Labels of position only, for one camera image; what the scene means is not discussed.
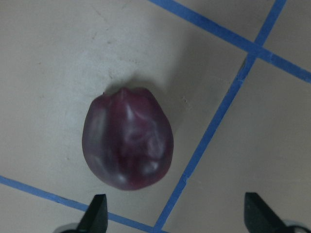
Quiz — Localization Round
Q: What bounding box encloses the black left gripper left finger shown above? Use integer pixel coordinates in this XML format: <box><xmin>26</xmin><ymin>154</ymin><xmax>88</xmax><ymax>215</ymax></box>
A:
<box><xmin>75</xmin><ymin>194</ymin><xmax>108</xmax><ymax>233</ymax></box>

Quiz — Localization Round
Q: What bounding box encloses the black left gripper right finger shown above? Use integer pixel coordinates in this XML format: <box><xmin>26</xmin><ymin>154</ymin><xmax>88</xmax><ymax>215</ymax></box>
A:
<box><xmin>244</xmin><ymin>192</ymin><xmax>292</xmax><ymax>233</ymax></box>

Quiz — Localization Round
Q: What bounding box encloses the dark red apple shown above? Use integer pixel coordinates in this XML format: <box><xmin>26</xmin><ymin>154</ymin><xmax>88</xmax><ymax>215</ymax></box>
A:
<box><xmin>82</xmin><ymin>87</ymin><xmax>173</xmax><ymax>190</ymax></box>

